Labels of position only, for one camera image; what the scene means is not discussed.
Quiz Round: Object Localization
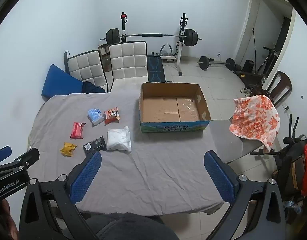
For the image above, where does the yellow packet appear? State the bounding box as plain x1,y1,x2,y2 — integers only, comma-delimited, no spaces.
60,142,77,157

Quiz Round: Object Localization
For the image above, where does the black snack bag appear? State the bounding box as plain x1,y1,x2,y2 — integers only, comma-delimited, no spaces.
83,136,107,155

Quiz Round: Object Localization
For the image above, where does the red snack packet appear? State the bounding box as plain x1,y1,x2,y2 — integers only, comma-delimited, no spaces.
70,122,86,139

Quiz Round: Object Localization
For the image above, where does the white soft pouch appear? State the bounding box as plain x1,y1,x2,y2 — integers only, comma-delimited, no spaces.
107,126,131,152

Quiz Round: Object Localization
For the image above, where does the light blue tissue pack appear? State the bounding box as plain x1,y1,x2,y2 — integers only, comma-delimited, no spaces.
87,108,105,126

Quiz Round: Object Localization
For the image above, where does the orange snack bag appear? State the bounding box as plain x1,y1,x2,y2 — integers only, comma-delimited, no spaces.
105,107,120,125

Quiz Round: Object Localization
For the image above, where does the person's left hand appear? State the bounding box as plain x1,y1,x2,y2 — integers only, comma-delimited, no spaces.
0,199,19,240

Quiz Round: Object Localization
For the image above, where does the grey plastic chair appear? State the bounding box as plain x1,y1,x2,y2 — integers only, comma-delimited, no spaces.
207,118,263,163

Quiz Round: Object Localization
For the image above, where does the black exercise bike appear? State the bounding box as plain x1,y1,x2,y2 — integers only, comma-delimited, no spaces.
250,113,307,224

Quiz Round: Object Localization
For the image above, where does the orange white floral cloth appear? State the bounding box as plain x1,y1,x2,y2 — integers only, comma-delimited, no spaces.
229,95,280,153

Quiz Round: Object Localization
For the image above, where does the blue foam cushion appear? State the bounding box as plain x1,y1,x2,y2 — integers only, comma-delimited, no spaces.
41,64,83,100

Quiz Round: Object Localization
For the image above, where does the dark navy cloth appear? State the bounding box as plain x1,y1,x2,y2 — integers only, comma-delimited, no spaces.
81,81,106,94

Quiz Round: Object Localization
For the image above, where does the open cardboard box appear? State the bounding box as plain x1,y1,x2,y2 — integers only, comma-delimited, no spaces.
139,82,211,133

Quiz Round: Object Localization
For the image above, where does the left white padded chair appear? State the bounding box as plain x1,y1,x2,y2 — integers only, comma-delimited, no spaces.
64,50,109,92

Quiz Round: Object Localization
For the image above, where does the white padded chair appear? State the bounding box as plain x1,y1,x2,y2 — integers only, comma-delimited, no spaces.
64,50,109,92
109,41,149,91

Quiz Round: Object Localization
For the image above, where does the brown wooden chair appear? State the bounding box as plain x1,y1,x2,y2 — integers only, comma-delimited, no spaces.
252,71,292,107

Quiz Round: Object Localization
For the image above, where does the barbell on floor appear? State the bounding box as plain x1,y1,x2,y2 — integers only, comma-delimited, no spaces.
197,56,236,71

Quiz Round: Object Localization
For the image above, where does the black blue bench pad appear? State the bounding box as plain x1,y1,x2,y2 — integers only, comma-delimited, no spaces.
147,55,166,83

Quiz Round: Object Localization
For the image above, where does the right white padded chair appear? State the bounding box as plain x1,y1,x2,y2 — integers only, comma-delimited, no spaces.
109,41,149,91

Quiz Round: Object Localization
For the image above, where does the white weight bench rack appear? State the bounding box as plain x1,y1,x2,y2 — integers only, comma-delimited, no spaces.
120,11,188,76

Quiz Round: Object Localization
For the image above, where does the barbell on rack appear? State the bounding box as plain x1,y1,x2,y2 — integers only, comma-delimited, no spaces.
100,28,202,47

